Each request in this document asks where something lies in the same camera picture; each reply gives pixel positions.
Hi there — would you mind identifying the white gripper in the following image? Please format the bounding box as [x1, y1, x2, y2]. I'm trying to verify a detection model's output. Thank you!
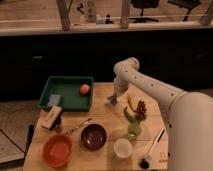
[114, 77, 129, 97]

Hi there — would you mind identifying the grey blue towel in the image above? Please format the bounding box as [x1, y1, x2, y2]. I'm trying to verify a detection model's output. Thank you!
[108, 94, 117, 105]

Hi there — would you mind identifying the purple bowl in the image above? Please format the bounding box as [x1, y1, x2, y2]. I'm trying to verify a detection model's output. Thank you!
[81, 124, 107, 151]

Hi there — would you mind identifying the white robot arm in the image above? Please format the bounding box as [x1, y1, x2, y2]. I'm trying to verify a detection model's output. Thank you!
[113, 57, 213, 171]

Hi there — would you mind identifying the orange bowl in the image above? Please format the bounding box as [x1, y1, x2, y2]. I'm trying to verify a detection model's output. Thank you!
[42, 134, 72, 168]

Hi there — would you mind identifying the yellow banana toy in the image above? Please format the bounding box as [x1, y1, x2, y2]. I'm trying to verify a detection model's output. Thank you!
[127, 94, 135, 112]

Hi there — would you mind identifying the red grape bunch toy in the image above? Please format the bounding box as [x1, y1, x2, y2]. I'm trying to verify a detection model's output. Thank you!
[135, 101, 146, 121]

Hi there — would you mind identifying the green pepper toy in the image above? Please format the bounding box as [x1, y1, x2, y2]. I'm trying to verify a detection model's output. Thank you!
[123, 107, 138, 123]

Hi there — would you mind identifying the orange ball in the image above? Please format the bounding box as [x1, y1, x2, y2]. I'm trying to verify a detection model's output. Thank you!
[80, 84, 90, 95]

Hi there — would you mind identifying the green plastic tray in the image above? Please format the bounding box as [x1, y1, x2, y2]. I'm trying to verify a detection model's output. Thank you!
[38, 76, 94, 112]

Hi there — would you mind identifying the metal spoon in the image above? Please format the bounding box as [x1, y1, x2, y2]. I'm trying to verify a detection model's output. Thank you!
[65, 118, 92, 135]

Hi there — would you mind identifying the white cup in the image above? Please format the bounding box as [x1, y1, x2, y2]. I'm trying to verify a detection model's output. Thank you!
[113, 138, 133, 159]

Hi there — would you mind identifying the blue sponge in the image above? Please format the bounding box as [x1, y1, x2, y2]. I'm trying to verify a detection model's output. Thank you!
[47, 94, 61, 107]

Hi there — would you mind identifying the wooden block brush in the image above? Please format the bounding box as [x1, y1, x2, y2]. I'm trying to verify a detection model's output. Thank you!
[41, 106, 62, 129]

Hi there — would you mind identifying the black white dish brush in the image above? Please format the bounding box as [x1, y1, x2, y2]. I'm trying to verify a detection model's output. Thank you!
[139, 129, 165, 170]

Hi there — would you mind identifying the black office chair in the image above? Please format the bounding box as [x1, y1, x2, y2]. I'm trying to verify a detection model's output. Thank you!
[131, 0, 160, 23]

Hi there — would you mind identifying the wooden post middle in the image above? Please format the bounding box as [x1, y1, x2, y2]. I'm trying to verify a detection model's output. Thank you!
[120, 0, 131, 29]

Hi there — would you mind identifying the wooden post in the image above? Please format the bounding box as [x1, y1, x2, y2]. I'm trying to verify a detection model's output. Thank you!
[56, 0, 72, 31]
[120, 0, 131, 29]

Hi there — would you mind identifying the wooden post left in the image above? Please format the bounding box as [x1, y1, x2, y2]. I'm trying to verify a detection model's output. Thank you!
[56, 0, 72, 31]

